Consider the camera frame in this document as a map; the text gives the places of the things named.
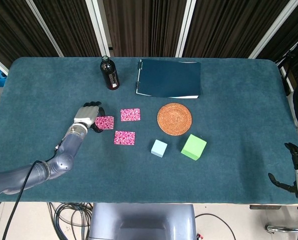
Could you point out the green foam cube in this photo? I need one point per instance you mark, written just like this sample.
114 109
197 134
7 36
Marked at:
193 147

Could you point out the light blue cube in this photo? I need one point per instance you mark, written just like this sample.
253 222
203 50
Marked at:
159 148

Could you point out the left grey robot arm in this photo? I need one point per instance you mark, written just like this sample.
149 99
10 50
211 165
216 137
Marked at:
71 140

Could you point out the grey robot torso base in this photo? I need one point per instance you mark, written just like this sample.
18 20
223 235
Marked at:
143 222

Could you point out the pink patterned rectangular packet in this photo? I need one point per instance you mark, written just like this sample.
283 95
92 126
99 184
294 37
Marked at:
125 138
105 123
131 114

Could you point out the teal table cloth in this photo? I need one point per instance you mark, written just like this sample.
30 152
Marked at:
213 175

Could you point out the black tripod stand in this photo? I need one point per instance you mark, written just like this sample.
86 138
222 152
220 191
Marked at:
292 53

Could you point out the dark blue notebook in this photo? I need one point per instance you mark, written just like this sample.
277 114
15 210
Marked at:
168 78

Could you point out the chrome tube foot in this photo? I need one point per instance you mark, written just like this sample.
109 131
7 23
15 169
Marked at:
281 228

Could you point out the round woven rattan coaster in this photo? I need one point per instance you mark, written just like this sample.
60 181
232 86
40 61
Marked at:
174 119

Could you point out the brown glass bottle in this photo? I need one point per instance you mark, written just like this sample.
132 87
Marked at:
110 75

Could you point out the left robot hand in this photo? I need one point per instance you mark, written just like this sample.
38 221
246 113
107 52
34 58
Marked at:
86 115

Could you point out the blue round object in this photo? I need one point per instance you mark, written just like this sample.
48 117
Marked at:
1 74

